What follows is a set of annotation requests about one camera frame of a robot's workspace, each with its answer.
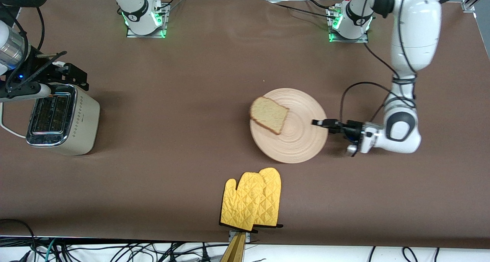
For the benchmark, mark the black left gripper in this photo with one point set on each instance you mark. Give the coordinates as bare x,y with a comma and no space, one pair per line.
351,130

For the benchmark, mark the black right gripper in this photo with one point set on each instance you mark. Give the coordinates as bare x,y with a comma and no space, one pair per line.
43,69

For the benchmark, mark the round wooden plate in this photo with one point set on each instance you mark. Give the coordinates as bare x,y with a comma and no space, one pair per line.
298,139

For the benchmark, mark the slice of bread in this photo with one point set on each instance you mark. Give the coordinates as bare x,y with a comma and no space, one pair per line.
270,114

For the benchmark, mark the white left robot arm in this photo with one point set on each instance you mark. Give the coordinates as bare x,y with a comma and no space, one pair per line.
415,24

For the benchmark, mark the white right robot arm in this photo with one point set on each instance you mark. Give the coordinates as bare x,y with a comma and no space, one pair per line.
134,9

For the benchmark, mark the cream and chrome toaster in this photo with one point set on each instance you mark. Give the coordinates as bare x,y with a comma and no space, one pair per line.
72,120

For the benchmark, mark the yellow quilted oven mitt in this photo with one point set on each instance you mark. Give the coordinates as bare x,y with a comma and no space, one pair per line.
241,204
272,193

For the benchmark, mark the tan wooden bar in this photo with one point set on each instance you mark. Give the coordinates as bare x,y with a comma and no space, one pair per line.
234,252

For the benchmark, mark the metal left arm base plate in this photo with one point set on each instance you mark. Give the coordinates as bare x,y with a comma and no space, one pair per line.
363,40

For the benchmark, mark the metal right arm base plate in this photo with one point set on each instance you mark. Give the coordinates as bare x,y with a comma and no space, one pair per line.
162,22

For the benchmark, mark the small metal bracket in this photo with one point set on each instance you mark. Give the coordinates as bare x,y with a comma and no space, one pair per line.
248,237

